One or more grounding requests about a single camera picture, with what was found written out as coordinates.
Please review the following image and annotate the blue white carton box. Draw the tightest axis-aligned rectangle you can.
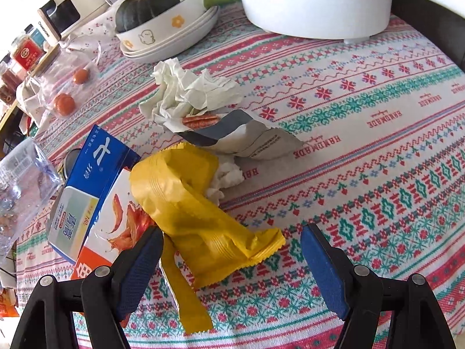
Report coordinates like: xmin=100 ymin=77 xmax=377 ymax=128
xmin=48 ymin=125 xmax=140 ymax=264

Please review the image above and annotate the white flower-print bowl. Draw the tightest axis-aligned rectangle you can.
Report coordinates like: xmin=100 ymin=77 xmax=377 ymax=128
xmin=115 ymin=0 xmax=220 ymax=62

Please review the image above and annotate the patterned red green tablecloth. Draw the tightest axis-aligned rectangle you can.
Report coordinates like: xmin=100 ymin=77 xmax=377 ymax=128
xmin=16 ymin=0 xmax=465 ymax=349

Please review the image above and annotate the clear bag with tomatoes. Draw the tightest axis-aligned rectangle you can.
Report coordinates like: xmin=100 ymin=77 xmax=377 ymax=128
xmin=16 ymin=34 xmax=102 ymax=131

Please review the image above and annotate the silver sausage snack wrapper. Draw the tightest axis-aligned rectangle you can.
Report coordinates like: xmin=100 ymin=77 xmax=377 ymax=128
xmin=178 ymin=110 xmax=303 ymax=160

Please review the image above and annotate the dark green pumpkin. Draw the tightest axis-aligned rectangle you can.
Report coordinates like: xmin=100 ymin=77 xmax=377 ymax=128
xmin=115 ymin=0 xmax=180 ymax=33

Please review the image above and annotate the small crumpled white tissue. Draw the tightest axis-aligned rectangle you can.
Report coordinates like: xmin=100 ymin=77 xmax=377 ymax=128
xmin=204 ymin=155 xmax=244 ymax=206

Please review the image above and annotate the clear plastic water bottle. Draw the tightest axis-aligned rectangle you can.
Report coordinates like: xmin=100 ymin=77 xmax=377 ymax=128
xmin=1 ymin=138 xmax=63 ymax=259

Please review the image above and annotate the white electric cooking pot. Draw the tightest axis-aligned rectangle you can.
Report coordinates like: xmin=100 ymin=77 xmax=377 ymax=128
xmin=228 ymin=0 xmax=465 ymax=44

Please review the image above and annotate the orange fish snack bag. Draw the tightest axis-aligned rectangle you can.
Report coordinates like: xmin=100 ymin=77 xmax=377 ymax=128
xmin=71 ymin=168 xmax=155 ymax=280

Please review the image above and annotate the red label jar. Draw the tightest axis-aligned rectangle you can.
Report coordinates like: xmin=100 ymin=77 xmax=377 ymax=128
xmin=10 ymin=35 xmax=44 ymax=72

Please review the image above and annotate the yellow snack wrapper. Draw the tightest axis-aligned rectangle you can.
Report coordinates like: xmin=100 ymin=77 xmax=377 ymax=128
xmin=129 ymin=143 xmax=285 ymax=334

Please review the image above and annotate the cream white kitchen appliance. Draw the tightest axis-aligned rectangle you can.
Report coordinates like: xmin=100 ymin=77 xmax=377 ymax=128
xmin=32 ymin=0 xmax=109 ymax=46

